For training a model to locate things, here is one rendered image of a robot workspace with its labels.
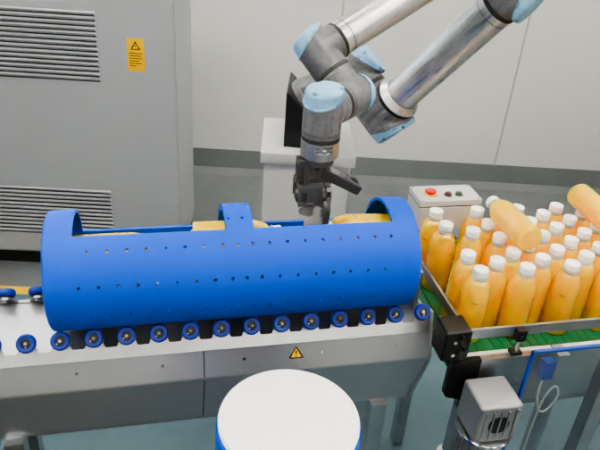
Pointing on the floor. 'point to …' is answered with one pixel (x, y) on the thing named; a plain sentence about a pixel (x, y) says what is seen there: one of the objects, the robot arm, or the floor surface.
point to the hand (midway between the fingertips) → (320, 229)
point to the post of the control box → (399, 420)
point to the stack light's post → (587, 415)
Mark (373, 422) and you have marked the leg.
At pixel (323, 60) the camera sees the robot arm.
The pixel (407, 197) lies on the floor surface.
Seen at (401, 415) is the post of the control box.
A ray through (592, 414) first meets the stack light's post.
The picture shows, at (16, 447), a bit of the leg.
